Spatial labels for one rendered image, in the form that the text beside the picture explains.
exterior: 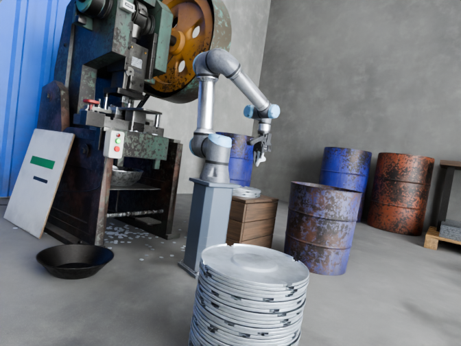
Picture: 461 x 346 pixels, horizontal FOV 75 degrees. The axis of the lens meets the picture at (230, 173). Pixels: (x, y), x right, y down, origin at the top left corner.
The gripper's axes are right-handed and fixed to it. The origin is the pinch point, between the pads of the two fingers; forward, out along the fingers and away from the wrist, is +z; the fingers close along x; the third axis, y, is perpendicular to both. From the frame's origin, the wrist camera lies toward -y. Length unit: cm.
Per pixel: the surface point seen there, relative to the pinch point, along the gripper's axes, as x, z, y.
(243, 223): -9.2, 34.3, -10.2
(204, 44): 37, -71, -27
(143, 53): 47, -58, -62
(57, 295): -26, 56, -101
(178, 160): 34.3, 4.6, -35.9
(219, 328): -89, 37, -74
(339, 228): -42, 29, 31
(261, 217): -3.7, 31.9, 6.9
